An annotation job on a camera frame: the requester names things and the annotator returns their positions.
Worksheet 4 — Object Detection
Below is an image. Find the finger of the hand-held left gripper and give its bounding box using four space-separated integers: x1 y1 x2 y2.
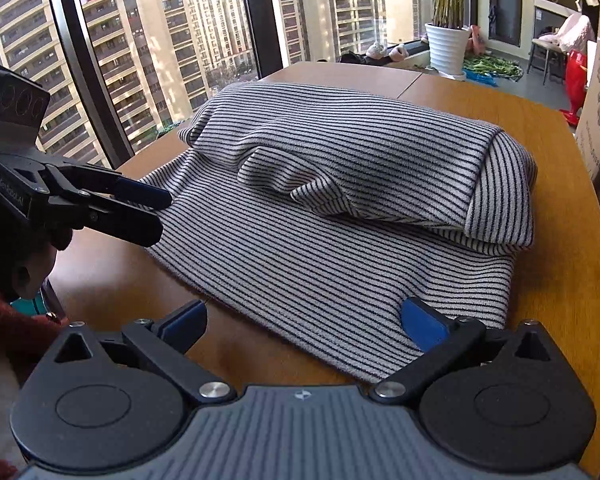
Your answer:
55 192 164 248
42 157 173 211

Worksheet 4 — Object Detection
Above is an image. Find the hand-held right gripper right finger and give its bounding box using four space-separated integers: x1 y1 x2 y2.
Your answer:
370 296 553 403

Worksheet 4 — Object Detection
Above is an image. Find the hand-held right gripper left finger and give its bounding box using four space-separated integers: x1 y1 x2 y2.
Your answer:
54 300 236 406

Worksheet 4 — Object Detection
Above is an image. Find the grey striped knit garment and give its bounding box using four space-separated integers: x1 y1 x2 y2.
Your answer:
139 82 538 386

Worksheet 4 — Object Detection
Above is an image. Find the teal container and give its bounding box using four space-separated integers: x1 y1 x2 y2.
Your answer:
10 295 47 317

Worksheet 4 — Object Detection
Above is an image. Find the blue plastic bag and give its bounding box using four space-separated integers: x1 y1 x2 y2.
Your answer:
465 70 499 87

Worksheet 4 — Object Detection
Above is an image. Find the pile of green vegetables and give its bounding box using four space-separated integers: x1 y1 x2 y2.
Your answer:
462 55 523 82

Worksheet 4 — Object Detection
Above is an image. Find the potted palm in white pot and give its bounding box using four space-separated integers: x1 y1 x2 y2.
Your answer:
415 0 533 81

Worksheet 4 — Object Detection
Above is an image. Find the red goblet-shaped vase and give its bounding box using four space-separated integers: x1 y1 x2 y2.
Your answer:
560 50 589 126

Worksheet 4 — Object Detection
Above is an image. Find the dark metal chair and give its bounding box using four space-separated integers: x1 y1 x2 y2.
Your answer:
527 37 571 86

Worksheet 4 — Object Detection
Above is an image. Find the black framed cabinet door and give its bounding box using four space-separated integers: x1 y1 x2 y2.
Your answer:
489 0 524 47

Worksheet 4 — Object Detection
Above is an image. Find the black window frame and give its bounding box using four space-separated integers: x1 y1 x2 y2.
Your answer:
40 0 286 168

